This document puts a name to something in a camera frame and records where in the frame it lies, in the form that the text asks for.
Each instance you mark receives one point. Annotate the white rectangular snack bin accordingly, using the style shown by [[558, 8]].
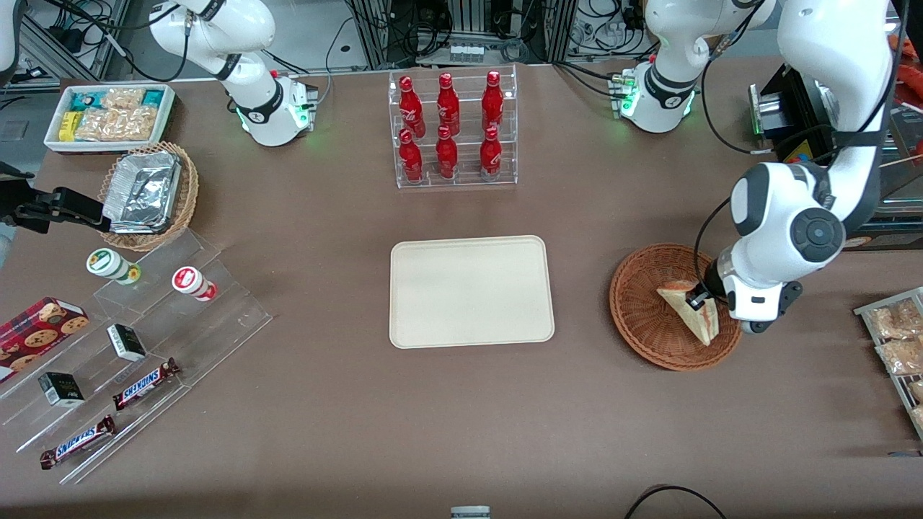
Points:
[[162, 119]]

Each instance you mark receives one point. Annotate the stack of foil trays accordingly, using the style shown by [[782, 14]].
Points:
[[143, 191]]

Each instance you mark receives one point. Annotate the white power strip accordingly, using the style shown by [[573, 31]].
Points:
[[466, 52]]

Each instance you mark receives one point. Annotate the red cola bottle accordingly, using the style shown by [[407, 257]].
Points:
[[490, 157], [492, 104], [411, 108], [411, 160], [448, 107], [446, 157]]

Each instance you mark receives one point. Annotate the clear pastry bag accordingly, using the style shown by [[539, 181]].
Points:
[[919, 418], [903, 357], [895, 318], [917, 389]]

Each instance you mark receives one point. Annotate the brown round wicker basket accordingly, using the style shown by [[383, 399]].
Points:
[[642, 324]]

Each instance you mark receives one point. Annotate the light tan wicker basket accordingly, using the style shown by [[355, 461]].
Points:
[[189, 187]]

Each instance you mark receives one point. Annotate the black box device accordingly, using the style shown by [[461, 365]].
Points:
[[793, 115]]

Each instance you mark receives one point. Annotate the red lid yogurt cup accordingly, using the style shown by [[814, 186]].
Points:
[[190, 281]]

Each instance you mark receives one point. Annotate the aluminium rail fixture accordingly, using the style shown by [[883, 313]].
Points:
[[901, 216]]

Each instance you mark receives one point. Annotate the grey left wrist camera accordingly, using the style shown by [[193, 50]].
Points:
[[792, 293]]

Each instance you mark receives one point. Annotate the aluminium frame strut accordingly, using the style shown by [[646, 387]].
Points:
[[72, 36]]

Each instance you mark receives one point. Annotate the triangular sandwich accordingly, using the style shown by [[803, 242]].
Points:
[[694, 324]]

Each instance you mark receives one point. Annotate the aluminium equipment rack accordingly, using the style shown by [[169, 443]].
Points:
[[548, 29]]

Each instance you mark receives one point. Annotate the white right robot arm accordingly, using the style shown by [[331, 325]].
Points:
[[254, 108]]

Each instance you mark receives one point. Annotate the small grey box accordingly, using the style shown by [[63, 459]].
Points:
[[470, 512]]

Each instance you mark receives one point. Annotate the green lid yogurt cup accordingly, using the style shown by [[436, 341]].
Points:
[[108, 264]]

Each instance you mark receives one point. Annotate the beige plastic tray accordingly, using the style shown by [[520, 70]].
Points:
[[472, 292]]

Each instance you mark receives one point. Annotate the yellow snack pack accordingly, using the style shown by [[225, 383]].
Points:
[[68, 126]]

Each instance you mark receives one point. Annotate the teal snack pack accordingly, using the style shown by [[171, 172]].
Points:
[[84, 101], [152, 98]]

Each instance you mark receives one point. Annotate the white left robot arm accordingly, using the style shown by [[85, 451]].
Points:
[[779, 209]]

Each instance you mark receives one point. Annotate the brown Snickers bar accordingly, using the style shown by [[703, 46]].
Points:
[[78, 442], [144, 384]]

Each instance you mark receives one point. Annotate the clear acrylic bottle rack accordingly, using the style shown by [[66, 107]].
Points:
[[465, 180]]

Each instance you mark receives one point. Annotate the small black carton box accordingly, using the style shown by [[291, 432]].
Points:
[[127, 343], [60, 389]]

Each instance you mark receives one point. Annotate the red tartan cookie box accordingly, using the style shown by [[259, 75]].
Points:
[[36, 335]]

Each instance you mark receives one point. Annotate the clear cracker bag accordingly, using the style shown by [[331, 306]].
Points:
[[115, 125], [122, 98]]

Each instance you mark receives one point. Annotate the clear acrylic step shelf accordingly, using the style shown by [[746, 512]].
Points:
[[216, 324]]

